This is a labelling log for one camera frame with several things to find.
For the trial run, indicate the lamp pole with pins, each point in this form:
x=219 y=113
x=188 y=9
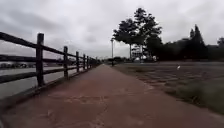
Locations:
x=112 y=53

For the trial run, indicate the red paved path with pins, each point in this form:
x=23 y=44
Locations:
x=110 y=96

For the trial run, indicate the tall tree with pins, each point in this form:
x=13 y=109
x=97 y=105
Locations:
x=126 y=31
x=145 y=23

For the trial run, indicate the checkered stone paved plaza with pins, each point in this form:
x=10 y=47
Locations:
x=186 y=71

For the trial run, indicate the row of dark trees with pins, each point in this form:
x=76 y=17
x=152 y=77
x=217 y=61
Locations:
x=193 y=48

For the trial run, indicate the grass strip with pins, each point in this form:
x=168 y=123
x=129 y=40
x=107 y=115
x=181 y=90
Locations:
x=203 y=95

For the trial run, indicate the grey water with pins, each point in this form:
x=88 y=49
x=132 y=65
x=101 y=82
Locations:
x=16 y=87

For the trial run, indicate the dark wooden rail fence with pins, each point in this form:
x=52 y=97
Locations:
x=40 y=56

